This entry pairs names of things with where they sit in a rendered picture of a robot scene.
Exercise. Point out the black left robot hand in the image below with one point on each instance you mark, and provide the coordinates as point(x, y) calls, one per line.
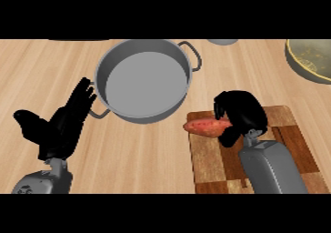
point(66, 127)

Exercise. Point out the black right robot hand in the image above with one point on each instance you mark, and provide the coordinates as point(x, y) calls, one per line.
point(244, 112)

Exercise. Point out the orange sweet potato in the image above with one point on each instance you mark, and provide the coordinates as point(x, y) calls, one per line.
point(204, 126)

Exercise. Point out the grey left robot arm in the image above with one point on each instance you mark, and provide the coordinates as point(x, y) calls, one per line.
point(45, 179)

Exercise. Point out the wooden cutting board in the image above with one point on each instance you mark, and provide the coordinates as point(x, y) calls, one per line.
point(218, 164)

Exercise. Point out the grey metal pot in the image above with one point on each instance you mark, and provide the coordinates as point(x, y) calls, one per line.
point(144, 80)

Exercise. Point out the brass bowl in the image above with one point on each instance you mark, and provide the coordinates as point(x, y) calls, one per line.
point(313, 60)

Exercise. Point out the small grey round object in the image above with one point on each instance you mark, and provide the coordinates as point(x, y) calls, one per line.
point(222, 42)

